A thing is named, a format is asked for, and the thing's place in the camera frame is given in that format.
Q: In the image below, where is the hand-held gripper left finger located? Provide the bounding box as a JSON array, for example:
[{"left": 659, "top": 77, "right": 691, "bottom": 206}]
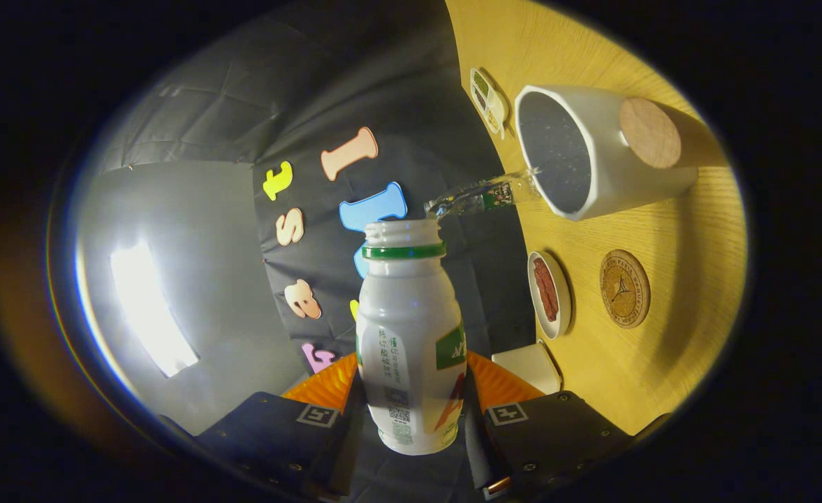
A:
[{"left": 194, "top": 351, "right": 366, "bottom": 498}]

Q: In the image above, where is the white juice bottle green collar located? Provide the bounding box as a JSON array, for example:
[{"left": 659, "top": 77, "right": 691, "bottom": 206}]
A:
[{"left": 355, "top": 219, "right": 467, "bottom": 456}]

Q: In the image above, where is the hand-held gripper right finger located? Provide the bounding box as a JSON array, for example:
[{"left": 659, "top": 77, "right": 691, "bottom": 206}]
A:
[{"left": 463, "top": 351, "right": 635, "bottom": 500}]

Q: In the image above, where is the white divided bean tray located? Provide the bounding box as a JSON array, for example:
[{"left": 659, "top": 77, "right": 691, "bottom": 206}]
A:
[{"left": 469, "top": 67, "right": 511, "bottom": 138}]

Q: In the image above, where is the clear plastic water bottle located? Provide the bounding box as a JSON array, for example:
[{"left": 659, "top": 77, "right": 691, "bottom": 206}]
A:
[{"left": 425, "top": 168, "right": 541, "bottom": 221}]

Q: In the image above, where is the wooden table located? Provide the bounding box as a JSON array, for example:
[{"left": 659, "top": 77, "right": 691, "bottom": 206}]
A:
[{"left": 446, "top": 0, "right": 748, "bottom": 437}]

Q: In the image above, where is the white round plate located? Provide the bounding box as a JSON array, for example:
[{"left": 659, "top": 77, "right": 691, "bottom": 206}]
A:
[{"left": 527, "top": 251, "right": 573, "bottom": 341}]

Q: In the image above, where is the white cup cork handle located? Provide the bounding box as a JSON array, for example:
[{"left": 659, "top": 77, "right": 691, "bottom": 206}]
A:
[{"left": 514, "top": 85, "right": 699, "bottom": 222}]

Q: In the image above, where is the black backdrop cloth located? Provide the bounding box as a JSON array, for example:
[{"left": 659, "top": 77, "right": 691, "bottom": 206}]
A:
[{"left": 100, "top": 0, "right": 537, "bottom": 503}]

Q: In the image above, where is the red meat slice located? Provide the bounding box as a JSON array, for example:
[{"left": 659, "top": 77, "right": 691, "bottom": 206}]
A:
[
  {"left": 533, "top": 257, "right": 550, "bottom": 315},
  {"left": 542, "top": 262, "right": 559, "bottom": 322}
]

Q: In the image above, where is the white toaster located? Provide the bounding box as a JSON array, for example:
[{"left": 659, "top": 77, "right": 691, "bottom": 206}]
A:
[{"left": 491, "top": 341, "right": 563, "bottom": 396}]

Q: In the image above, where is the round cork coaster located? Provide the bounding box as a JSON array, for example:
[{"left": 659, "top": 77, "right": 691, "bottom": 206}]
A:
[{"left": 599, "top": 249, "right": 652, "bottom": 330}]

